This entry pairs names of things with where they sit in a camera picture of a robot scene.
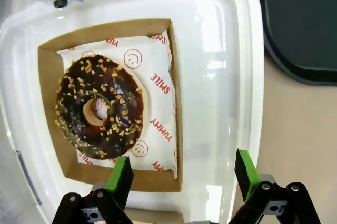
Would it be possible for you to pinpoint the white plastic container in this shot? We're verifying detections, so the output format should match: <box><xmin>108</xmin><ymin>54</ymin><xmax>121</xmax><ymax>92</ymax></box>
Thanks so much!
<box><xmin>0</xmin><ymin>0</ymin><xmax>265</xmax><ymax>224</ymax></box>

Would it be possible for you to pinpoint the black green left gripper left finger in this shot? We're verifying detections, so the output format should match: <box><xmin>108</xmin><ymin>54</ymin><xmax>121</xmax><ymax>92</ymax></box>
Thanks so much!
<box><xmin>52</xmin><ymin>156</ymin><xmax>141</xmax><ymax>224</ymax></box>

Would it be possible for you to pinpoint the black plastic tray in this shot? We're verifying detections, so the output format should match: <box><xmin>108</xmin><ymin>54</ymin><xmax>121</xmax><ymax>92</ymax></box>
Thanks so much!
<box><xmin>250</xmin><ymin>0</ymin><xmax>337</xmax><ymax>86</ymax></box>

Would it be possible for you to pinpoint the brown cardboard donut box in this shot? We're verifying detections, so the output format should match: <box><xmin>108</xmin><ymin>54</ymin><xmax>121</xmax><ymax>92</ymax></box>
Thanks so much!
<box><xmin>37</xmin><ymin>18</ymin><xmax>184</xmax><ymax>192</ymax></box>

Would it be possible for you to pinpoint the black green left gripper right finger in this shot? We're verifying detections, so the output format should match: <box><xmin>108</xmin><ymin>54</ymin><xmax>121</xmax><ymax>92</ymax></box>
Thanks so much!
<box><xmin>230</xmin><ymin>148</ymin><xmax>321</xmax><ymax>224</ymax></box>

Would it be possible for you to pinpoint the white printed paper liner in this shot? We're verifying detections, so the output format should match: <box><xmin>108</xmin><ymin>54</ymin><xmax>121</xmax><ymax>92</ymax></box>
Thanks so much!
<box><xmin>56</xmin><ymin>29</ymin><xmax>179</xmax><ymax>173</ymax></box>

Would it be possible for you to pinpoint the chocolate donut with nut sprinkles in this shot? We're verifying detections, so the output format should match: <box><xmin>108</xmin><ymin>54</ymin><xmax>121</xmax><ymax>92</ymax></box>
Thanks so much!
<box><xmin>54</xmin><ymin>53</ymin><xmax>150</xmax><ymax>160</ymax></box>

